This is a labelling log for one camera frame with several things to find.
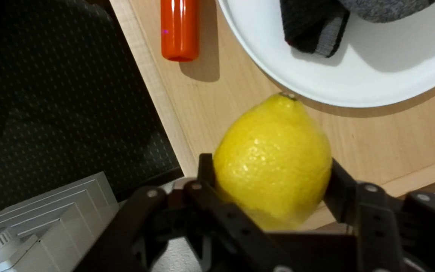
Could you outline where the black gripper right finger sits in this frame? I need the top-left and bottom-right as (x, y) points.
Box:
(321, 157), (435, 272)

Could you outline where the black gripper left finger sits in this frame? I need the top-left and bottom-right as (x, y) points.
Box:
(75, 152), (279, 272)

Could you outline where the yellow lemon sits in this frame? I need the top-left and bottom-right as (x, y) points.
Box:
(211, 90), (333, 232)

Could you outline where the white plate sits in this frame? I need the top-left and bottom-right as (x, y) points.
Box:
(214, 0), (435, 110)

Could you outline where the orange marker pen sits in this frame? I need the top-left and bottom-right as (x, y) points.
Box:
(158, 0), (202, 63)

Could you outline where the dark grey cloth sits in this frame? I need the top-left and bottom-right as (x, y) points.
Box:
(277, 0), (435, 58)

